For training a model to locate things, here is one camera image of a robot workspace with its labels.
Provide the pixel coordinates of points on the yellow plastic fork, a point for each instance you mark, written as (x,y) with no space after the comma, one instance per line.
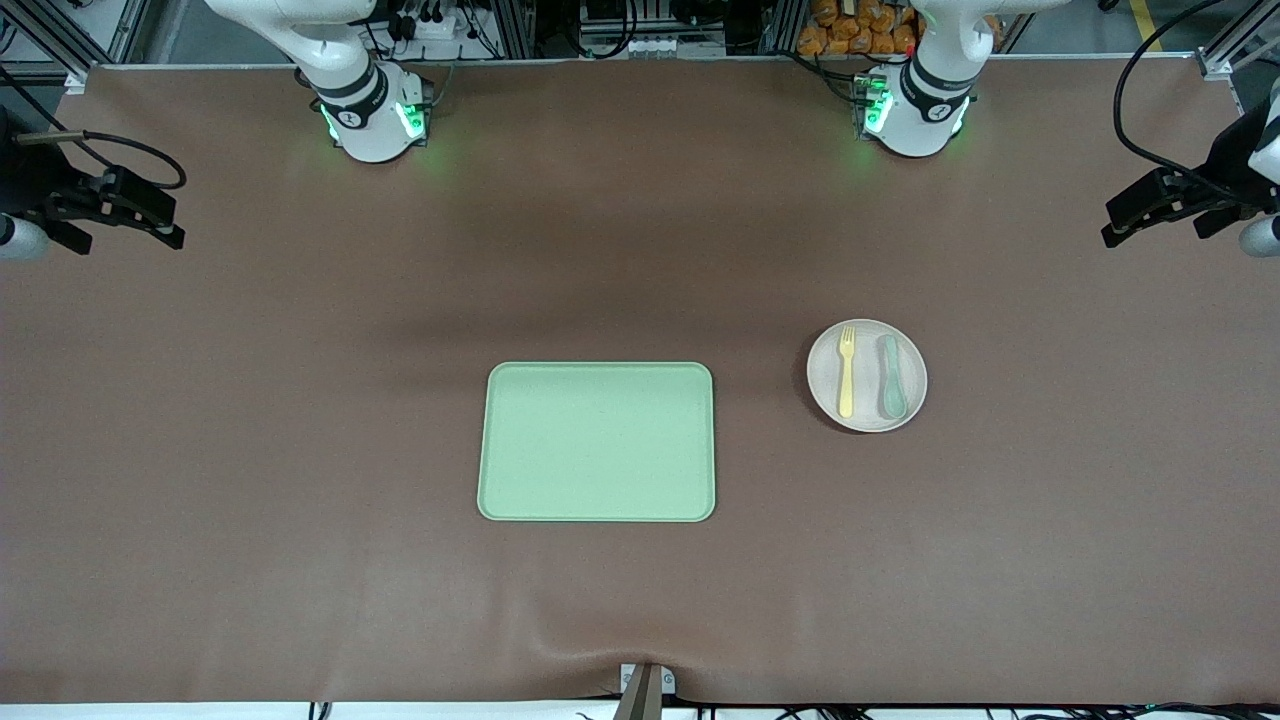
(846,390)

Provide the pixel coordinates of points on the brown table mat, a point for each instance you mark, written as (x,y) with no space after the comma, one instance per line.
(300,400)

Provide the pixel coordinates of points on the aluminium frame profile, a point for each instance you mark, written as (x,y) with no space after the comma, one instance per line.
(1240,45)
(60,40)

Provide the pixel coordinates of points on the aluminium frame post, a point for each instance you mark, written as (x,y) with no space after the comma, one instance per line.
(515,25)
(785,25)

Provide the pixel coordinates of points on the black electronics box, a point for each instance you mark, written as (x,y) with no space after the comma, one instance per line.
(700,15)

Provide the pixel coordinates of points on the orange packaged snacks pile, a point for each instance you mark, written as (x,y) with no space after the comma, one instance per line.
(850,30)

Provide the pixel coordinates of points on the round beige plate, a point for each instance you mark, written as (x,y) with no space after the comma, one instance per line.
(866,380)

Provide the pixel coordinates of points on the green plastic spoon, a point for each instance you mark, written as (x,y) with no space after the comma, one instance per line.
(892,400)

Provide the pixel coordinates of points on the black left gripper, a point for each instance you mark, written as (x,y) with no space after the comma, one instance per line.
(1226,160)

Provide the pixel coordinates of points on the metal bracket with post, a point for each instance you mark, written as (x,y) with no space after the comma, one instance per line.
(645,695)

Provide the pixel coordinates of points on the light green rectangular tray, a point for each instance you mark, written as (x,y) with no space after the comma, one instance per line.
(560,450)

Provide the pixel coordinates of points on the white power strip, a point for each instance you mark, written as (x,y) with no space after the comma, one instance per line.
(430,25)

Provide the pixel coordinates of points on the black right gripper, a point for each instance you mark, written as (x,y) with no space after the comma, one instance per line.
(32,178)

